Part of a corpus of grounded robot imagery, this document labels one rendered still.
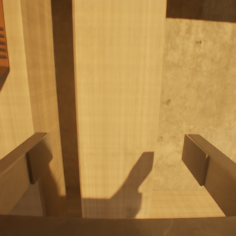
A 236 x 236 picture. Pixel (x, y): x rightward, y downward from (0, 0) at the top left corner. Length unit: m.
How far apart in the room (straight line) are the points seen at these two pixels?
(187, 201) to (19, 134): 0.42
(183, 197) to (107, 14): 0.45
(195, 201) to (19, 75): 0.47
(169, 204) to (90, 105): 0.35
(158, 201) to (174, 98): 0.26
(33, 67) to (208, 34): 0.36
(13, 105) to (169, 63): 0.32
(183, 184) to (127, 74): 0.39
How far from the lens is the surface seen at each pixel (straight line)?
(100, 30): 0.20
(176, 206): 0.49
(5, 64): 0.22
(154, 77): 0.20
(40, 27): 0.28
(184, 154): 0.17
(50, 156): 0.17
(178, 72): 0.42
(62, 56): 0.42
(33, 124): 0.24
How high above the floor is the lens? 0.40
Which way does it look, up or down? 75 degrees down
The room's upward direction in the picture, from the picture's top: 179 degrees clockwise
